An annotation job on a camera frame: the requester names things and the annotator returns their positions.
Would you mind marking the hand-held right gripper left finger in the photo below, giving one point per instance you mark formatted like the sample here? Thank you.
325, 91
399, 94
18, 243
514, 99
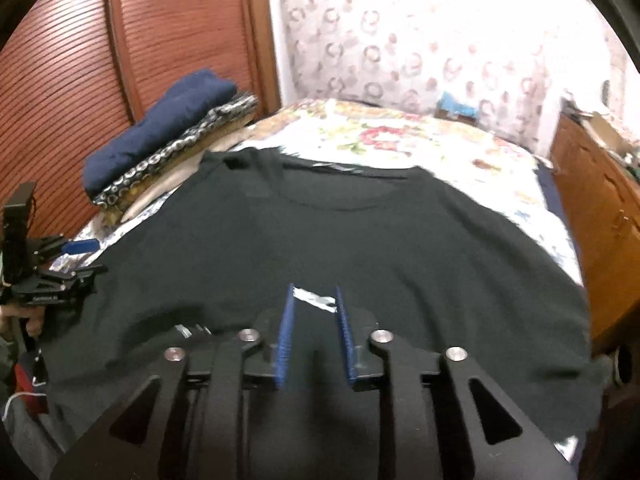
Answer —
284, 342

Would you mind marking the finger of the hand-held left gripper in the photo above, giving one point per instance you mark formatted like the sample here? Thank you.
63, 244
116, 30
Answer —
82, 276
77, 247

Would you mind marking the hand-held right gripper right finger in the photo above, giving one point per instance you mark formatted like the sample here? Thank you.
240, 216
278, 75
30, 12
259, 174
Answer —
346, 342

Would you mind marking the black t-shirt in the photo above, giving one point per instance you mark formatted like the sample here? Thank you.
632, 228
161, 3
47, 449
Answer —
325, 220

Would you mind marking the person's left hand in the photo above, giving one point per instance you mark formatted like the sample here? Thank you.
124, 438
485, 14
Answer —
31, 324

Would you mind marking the dotted dark folded cloth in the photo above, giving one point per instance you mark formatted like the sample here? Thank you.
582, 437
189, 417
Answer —
167, 159

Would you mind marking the navy folded cloth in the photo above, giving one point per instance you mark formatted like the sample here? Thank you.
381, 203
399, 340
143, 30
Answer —
160, 130

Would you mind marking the person's grey clothing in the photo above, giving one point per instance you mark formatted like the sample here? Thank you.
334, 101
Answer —
25, 425

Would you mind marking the beige folded cloth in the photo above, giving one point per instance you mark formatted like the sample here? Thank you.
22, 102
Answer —
222, 132

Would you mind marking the white blue floral quilt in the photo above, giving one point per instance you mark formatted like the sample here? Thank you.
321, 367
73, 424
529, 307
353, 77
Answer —
500, 185

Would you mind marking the wooden slatted wardrobe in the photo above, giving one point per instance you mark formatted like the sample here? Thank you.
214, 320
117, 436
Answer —
175, 25

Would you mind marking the navy bed sheet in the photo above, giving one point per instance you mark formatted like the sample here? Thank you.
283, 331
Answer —
547, 185

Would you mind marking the small blue object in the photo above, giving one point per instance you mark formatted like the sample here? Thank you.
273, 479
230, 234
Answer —
455, 106

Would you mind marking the wooden dresser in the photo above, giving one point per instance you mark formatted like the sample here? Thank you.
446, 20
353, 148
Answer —
600, 200

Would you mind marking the open cardboard box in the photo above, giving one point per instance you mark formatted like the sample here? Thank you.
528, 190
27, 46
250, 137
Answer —
597, 122

